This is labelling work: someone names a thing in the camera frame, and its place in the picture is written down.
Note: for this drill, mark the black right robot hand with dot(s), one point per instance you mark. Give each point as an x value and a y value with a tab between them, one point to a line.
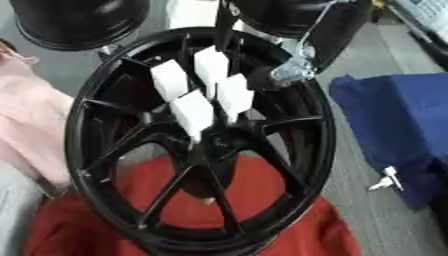
261	80

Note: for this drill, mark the white pin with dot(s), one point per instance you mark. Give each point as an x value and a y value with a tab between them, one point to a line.
193	112
235	94
211	66
170	80

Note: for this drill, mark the black round wheel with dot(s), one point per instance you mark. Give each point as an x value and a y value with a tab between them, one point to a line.
274	16
76	23

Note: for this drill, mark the black spoked wheel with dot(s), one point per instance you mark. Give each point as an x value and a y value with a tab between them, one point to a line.
102	156

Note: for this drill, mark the black upright bar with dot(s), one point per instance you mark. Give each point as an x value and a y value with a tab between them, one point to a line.
224	23

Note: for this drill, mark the blue fabric cover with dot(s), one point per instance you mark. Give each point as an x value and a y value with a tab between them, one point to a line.
396	126

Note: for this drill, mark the small white plastic piece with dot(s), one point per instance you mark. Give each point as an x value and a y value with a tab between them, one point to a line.
387	179

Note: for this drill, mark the person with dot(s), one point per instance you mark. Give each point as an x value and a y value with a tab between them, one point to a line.
29	116

